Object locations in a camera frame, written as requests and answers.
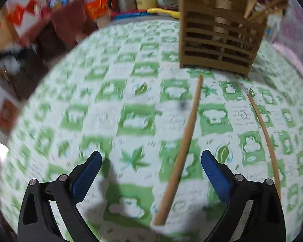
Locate pink floral quilt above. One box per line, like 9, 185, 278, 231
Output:
273, 0, 303, 78

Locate red patterned box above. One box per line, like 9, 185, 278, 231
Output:
0, 98, 19, 136

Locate yellow plastic utensil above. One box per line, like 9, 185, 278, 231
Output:
147, 8, 181, 19

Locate wooden chopstick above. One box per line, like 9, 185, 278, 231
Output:
153, 75, 203, 226
248, 0, 285, 21
247, 93, 281, 199
244, 0, 258, 19

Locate green white patterned tablecloth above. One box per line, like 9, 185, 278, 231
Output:
0, 20, 303, 241

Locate stainless steel kettle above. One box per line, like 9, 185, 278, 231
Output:
108, 0, 137, 13

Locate wooden slatted utensil holder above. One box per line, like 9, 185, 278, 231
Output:
179, 0, 265, 78

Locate cream cooking pot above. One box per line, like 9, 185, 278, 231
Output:
136, 0, 158, 11

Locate pile of dark clothes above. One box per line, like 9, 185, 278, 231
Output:
0, 46, 43, 78

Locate dark red cloth covered table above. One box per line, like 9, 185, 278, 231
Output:
18, 0, 98, 59

